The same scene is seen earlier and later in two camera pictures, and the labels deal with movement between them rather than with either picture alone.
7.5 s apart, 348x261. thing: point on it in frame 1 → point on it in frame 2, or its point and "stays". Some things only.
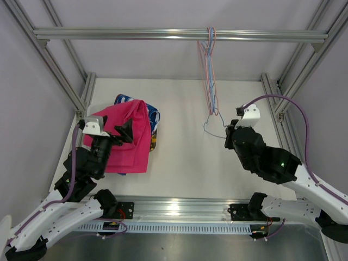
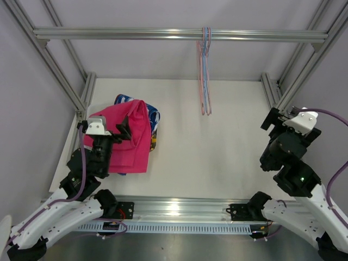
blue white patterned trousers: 154,115 stays
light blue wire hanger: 208,49 → 205,70
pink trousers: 129,157 stays
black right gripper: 229,130 → 273,117
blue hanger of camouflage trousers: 212,90 → 207,103
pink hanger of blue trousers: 212,56 → 200,49
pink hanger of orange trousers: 205,61 → 205,104
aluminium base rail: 185,207 stays
